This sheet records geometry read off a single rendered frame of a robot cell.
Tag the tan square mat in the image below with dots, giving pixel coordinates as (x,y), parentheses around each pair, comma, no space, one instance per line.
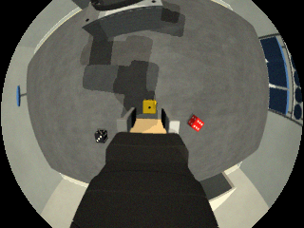
(148,126)

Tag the black die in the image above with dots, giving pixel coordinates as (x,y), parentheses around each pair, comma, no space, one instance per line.
(101,136)

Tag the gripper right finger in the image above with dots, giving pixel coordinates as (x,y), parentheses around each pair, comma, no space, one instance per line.
(170,124)

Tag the red die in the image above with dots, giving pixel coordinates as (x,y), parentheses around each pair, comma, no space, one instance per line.
(196,123)

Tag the yellow die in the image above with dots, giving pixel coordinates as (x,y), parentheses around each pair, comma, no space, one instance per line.
(149,107)

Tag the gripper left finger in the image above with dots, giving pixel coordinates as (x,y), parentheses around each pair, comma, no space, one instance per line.
(127,122)

